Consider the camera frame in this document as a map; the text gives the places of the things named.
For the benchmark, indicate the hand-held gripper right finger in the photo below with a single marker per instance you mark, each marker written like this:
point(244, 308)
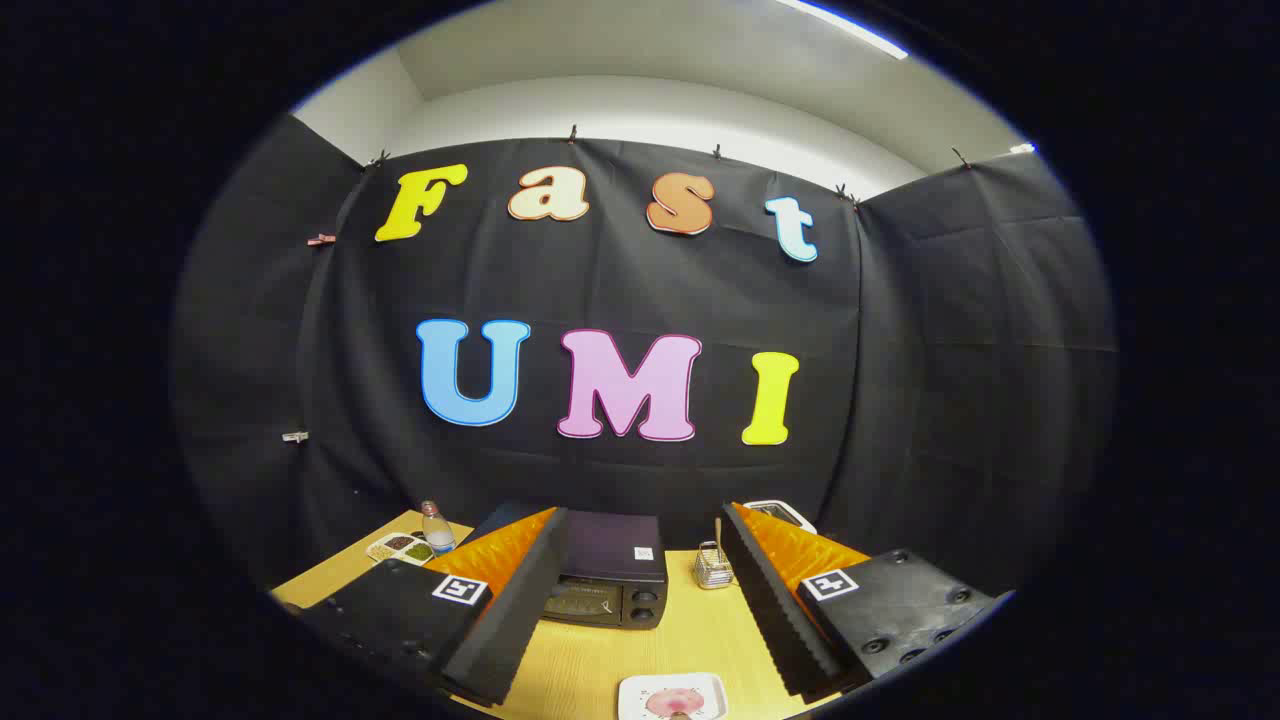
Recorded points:
point(775, 620)

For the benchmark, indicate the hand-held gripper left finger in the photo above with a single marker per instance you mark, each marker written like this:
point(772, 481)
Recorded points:
point(510, 630)

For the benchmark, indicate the pink round food slice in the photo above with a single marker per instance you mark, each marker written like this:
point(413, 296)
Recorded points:
point(675, 702)

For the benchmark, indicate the black toaster oven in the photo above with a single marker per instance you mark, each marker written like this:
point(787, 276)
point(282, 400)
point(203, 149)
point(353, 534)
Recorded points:
point(610, 545)

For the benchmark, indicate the white square plate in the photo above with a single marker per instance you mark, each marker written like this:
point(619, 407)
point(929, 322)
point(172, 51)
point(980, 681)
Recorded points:
point(635, 695)

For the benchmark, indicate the white bread toaster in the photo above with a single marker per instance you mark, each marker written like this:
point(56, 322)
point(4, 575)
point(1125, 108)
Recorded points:
point(790, 515)

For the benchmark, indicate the clear plastic water bottle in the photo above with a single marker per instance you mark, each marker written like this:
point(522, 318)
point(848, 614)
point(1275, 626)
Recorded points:
point(437, 535)

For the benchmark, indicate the white divided snack tray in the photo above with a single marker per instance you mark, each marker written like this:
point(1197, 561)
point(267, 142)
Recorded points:
point(400, 547)

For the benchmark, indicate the black backdrop cloth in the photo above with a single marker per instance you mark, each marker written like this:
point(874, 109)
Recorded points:
point(900, 350)

